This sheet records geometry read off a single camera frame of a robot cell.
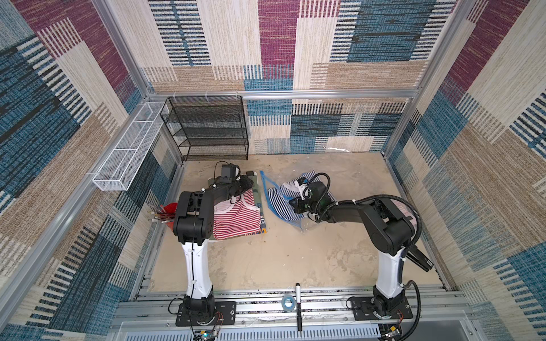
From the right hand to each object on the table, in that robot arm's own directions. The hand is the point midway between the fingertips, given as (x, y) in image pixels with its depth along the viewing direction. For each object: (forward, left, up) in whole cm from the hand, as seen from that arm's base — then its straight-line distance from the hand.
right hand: (292, 203), depth 99 cm
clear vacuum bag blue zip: (+7, +11, +6) cm, 15 cm away
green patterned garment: (+7, +17, +1) cm, 18 cm away
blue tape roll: (-42, +5, -2) cm, 42 cm away
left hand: (+12, +19, +1) cm, 22 cm away
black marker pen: (-41, 0, -2) cm, 41 cm away
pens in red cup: (-12, +52, +11) cm, 55 cm away
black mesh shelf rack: (+35, +40, +18) cm, 57 cm away
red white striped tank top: (-7, +25, +1) cm, 26 cm away
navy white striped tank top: (+1, +5, +5) cm, 7 cm away
